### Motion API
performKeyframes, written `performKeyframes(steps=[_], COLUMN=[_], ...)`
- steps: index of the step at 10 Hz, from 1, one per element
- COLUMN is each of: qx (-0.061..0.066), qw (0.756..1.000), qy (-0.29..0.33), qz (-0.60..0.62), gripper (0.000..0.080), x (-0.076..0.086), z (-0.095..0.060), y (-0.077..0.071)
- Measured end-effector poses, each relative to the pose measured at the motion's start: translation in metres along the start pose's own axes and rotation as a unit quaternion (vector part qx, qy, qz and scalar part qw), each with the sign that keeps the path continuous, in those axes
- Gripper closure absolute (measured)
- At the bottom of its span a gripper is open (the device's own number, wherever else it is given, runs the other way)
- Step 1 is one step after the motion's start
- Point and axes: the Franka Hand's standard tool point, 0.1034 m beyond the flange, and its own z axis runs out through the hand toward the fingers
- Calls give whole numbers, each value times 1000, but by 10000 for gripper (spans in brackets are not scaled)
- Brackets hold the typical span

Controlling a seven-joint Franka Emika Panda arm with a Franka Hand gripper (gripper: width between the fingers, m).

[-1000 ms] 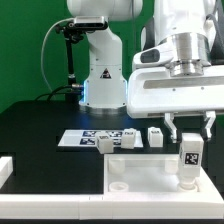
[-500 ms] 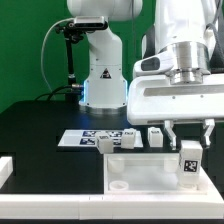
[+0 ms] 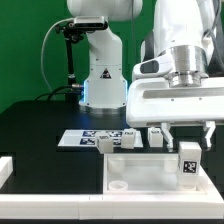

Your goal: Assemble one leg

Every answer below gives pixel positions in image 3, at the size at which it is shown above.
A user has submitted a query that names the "silver camera on stand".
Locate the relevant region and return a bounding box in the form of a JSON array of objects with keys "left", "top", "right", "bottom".
[{"left": 74, "top": 16, "right": 108, "bottom": 31}]

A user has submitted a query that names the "black camera stand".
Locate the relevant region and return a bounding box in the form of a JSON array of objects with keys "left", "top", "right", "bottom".
[{"left": 54, "top": 22, "right": 84, "bottom": 103}]

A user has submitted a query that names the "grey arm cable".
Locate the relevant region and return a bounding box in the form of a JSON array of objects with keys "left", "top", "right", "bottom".
[{"left": 203, "top": 0, "right": 224, "bottom": 78}]

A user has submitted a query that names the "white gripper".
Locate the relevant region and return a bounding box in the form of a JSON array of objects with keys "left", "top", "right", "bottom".
[{"left": 126, "top": 77, "right": 224, "bottom": 150}]

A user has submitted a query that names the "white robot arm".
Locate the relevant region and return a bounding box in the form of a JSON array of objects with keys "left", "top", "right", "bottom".
[{"left": 67, "top": 0, "right": 224, "bottom": 147}]

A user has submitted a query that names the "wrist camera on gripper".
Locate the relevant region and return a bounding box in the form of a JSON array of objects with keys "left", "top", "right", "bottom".
[{"left": 132, "top": 54, "right": 173, "bottom": 81}]

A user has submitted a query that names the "grey camera cable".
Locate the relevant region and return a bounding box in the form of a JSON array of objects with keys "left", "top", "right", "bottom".
[{"left": 40, "top": 18, "right": 75, "bottom": 94}]

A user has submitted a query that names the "white obstacle fence bar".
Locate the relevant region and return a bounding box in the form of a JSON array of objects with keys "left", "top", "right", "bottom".
[{"left": 0, "top": 155, "right": 224, "bottom": 221}]

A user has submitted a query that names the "white tag base sheet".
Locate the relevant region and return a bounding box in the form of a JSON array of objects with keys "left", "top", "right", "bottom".
[{"left": 57, "top": 129, "right": 144, "bottom": 148}]

